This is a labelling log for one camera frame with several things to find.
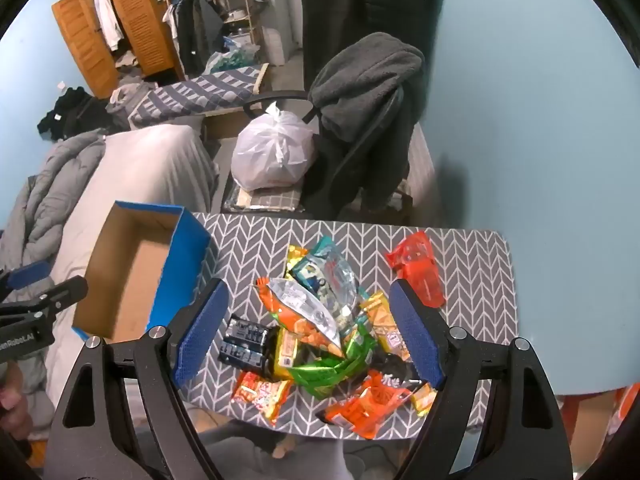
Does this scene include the bed with grey sheet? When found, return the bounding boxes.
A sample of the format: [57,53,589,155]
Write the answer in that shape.
[42,124,221,411]

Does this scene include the checked flat cushion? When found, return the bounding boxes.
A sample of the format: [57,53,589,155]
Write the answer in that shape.
[221,180,306,216]

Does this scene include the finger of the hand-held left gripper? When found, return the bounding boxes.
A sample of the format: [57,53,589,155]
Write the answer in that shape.
[0,260,53,292]
[0,276,89,322]

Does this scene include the person's left hand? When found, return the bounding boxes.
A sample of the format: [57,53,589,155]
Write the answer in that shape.
[0,362,33,442]

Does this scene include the red orange snack packet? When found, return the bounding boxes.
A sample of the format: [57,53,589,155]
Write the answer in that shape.
[322,370,426,441]

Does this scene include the blue patterned mattress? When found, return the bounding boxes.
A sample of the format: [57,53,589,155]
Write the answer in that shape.
[129,64,270,128]

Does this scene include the white plastic bag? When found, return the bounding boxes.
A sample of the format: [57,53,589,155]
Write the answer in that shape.
[231,101,317,192]

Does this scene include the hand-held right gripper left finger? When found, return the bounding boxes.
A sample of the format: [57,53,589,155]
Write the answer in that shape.
[45,277,231,480]

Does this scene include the grey duvet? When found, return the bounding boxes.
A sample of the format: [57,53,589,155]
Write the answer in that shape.
[0,130,108,281]

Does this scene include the black hanging coat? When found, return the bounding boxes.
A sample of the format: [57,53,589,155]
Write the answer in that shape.
[300,0,446,91]

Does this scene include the black clothes pile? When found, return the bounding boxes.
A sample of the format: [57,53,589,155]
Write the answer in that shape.
[37,86,118,141]

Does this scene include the teal clear snack packet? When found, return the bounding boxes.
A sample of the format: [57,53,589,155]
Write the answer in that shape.
[292,236,361,331]

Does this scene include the dark hanging clothes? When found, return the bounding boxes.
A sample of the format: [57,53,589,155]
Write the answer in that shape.
[162,0,226,73]

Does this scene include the white hanging shirt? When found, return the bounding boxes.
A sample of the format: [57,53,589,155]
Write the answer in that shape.
[94,0,125,52]

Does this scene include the blue cardboard box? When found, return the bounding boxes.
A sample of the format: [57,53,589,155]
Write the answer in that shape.
[71,201,221,343]

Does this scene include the black snack packet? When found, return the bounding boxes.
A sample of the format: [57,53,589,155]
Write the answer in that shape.
[370,352,426,391]

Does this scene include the red transparent snack packet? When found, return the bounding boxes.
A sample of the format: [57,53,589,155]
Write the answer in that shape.
[384,231,446,308]

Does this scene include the black office chair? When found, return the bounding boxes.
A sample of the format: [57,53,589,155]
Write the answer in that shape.
[242,87,416,216]

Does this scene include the dark blue snack packet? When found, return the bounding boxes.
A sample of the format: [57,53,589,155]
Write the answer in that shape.
[218,314,281,378]

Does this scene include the teal plastic bag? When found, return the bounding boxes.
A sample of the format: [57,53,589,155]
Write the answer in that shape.
[205,47,261,76]

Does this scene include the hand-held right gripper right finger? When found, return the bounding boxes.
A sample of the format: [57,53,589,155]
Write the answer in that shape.
[389,277,573,480]

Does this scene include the green snack packet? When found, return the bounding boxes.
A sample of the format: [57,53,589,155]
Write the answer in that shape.
[285,320,378,401]

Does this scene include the wooden louvered wardrobe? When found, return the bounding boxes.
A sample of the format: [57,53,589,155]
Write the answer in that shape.
[51,0,183,100]

